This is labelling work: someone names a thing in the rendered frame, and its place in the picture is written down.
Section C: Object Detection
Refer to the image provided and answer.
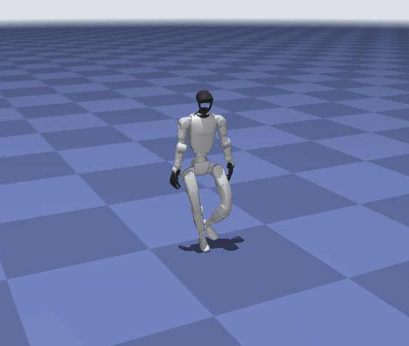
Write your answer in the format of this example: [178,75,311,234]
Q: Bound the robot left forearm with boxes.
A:
[222,142,234,166]

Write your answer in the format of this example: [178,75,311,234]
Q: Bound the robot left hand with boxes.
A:
[227,162,234,181]

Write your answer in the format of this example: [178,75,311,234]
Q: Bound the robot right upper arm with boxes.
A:
[177,117,191,152]

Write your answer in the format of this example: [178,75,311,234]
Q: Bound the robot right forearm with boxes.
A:
[172,144,184,174]

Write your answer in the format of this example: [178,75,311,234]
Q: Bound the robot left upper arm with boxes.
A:
[215,115,230,148]

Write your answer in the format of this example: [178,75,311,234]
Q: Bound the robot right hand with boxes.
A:
[170,169,181,189]

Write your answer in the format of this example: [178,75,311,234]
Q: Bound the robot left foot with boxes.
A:
[203,219,218,240]

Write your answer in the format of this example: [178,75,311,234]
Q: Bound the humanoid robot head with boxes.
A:
[194,90,214,118]

